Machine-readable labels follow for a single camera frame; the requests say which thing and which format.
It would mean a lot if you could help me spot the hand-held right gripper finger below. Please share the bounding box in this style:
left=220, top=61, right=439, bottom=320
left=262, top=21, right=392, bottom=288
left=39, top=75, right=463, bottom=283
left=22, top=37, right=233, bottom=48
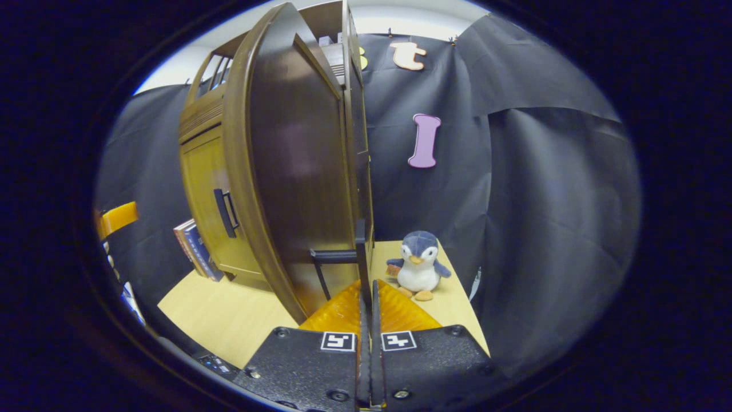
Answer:
left=233, top=278, right=372, bottom=412
left=371, top=278, right=507, bottom=412

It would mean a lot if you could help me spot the wooden shoe cabinet door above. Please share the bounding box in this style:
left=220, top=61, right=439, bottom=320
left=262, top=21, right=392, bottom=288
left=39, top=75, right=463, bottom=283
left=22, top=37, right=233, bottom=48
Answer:
left=180, top=123, right=266, bottom=281
left=222, top=3, right=367, bottom=326

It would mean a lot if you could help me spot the black door handle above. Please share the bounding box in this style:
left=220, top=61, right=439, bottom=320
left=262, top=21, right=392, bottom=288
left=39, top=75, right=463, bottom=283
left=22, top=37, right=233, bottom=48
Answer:
left=311, top=219, right=369, bottom=304
left=214, top=188, right=240, bottom=239

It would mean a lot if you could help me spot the wooden shoe cabinet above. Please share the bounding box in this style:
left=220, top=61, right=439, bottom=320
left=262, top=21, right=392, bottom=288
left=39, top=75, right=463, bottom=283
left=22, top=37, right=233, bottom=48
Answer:
left=178, top=0, right=375, bottom=327

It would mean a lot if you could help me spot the red cover book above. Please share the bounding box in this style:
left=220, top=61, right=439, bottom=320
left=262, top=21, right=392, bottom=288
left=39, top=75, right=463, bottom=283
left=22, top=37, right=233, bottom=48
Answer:
left=177, top=220, right=204, bottom=278
left=173, top=222, right=198, bottom=274

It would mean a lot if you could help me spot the blue cover book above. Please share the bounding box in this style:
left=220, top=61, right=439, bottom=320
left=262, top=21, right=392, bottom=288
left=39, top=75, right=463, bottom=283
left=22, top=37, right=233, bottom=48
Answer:
left=184, top=223, right=225, bottom=282

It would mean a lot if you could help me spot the penguin plush toy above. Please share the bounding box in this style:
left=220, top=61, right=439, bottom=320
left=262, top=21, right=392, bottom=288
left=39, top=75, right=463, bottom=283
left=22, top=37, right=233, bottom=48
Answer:
left=386, top=231, right=452, bottom=302

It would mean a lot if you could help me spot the wooden drawer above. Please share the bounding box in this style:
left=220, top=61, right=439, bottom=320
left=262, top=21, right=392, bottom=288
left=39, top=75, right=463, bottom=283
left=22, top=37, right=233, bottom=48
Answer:
left=182, top=83, right=228, bottom=124

